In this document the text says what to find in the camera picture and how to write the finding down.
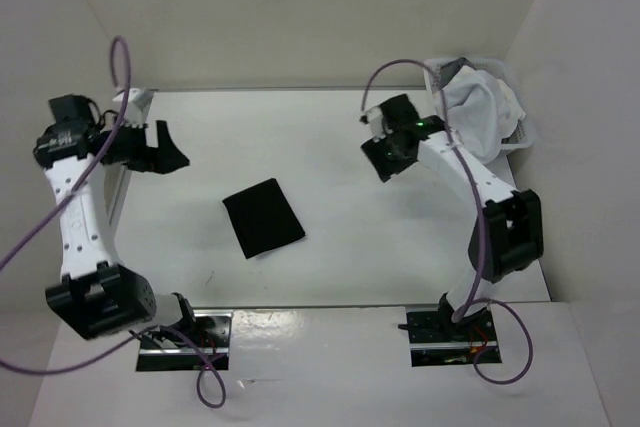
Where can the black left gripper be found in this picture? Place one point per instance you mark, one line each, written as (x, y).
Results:
(163, 159)

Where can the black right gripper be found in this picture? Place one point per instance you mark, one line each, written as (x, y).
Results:
(374, 149)

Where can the white skirt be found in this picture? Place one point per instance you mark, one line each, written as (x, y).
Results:
(482, 111)

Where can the black skirt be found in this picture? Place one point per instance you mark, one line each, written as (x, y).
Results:
(262, 218)

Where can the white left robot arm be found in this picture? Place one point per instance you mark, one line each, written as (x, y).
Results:
(97, 294)

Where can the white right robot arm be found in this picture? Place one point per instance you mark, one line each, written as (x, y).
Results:
(507, 234)

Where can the dark grey garment in basket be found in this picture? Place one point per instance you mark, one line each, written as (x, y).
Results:
(449, 70)

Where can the white plastic basket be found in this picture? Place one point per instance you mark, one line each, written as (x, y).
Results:
(524, 133)

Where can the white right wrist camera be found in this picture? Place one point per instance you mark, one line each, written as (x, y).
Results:
(373, 118)

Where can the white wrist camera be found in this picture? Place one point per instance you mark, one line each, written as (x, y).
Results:
(373, 118)
(138, 106)

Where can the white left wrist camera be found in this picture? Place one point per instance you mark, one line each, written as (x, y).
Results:
(138, 106)

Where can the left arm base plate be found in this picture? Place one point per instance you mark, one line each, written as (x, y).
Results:
(161, 351)

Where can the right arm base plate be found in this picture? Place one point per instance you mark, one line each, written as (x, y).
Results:
(434, 342)

